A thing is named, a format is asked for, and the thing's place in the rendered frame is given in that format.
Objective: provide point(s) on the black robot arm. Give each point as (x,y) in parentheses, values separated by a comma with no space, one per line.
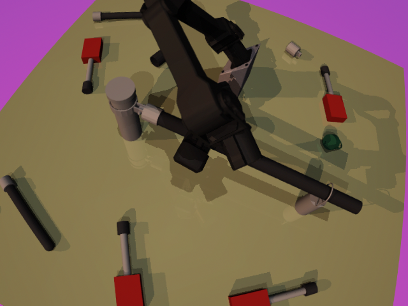
(209,110)

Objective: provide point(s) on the black rod with tan end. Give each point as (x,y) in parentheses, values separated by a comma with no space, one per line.
(99,16)
(8,186)

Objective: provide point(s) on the grey post with cap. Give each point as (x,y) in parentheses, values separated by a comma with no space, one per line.
(121,92)

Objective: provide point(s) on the long dark grey pipe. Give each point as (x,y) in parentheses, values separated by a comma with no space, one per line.
(281,172)

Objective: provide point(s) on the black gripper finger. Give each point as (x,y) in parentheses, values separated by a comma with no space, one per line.
(187,137)

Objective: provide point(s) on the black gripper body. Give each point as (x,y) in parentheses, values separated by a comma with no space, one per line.
(192,155)

